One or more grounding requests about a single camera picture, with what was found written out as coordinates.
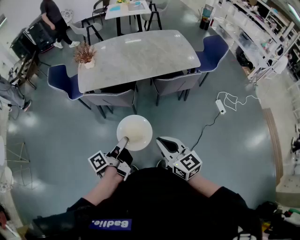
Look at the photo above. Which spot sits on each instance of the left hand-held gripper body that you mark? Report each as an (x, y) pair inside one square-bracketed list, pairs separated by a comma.
[(117, 164)]

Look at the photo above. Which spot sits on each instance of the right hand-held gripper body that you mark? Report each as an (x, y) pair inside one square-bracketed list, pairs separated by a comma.
[(187, 164)]

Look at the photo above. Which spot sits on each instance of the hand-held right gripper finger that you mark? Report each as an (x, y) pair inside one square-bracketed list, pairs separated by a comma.
[(164, 151), (179, 142)]

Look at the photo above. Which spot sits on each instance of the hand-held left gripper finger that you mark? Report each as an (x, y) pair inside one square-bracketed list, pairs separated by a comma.
[(122, 143)]

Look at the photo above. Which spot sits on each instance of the white round plate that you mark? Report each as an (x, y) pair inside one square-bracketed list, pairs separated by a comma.
[(143, 122)]

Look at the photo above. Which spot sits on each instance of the person's left forearm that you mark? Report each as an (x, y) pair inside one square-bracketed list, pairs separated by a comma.
[(105, 187)]

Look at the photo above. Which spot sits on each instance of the person's right forearm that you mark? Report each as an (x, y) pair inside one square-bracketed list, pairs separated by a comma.
[(204, 186)]

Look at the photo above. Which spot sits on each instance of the grey chair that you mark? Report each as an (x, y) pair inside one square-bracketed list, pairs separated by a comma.
[(112, 98), (175, 83)]

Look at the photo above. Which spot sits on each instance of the grey marble dining table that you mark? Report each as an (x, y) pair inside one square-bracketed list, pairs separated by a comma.
[(140, 58)]

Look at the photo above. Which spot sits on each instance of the person's black shoe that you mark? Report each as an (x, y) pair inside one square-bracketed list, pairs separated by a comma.
[(161, 164)]

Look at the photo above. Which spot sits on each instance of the white power strip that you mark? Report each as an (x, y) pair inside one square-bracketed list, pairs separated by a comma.
[(220, 106)]

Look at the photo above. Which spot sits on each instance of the person's black clothing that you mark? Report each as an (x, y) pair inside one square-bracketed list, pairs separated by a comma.
[(152, 206)]

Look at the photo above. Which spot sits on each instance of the blue shell chair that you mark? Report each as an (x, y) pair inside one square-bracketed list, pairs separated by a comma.
[(61, 79), (214, 54)]

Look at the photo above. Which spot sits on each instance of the black bag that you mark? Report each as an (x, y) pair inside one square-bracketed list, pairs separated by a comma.
[(267, 209)]

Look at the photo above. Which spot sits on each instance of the dried brown plant in vase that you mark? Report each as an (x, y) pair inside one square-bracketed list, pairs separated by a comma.
[(84, 54)]

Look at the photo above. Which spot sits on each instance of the white floral stool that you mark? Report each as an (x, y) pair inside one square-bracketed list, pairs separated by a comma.
[(5, 178)]

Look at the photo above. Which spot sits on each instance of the wooden folding stand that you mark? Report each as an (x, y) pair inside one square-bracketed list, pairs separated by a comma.
[(25, 70)]

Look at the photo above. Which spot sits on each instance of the black bin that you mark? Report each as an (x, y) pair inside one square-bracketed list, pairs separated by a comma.
[(205, 23)]

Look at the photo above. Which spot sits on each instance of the white table with black legs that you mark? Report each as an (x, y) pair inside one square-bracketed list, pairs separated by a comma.
[(126, 10)]

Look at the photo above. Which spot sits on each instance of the blue placemat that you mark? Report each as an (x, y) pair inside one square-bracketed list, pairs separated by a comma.
[(114, 8), (138, 3)]

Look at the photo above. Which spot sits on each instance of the black wheeled cart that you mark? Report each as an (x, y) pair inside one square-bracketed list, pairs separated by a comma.
[(35, 39)]

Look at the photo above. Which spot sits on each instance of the white shelf unit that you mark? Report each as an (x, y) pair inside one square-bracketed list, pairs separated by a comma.
[(257, 30)]

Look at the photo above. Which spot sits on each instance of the dark slim chair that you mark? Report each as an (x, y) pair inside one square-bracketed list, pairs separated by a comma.
[(99, 8)]

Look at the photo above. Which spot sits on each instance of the white floral round side table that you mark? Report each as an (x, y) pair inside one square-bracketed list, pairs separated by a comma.
[(67, 13)]

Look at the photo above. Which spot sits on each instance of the yellow flowers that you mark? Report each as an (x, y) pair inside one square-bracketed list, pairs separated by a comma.
[(122, 1)]

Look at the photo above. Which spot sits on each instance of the grey armchair with black frame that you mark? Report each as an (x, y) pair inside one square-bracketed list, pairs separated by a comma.
[(154, 14), (91, 28)]

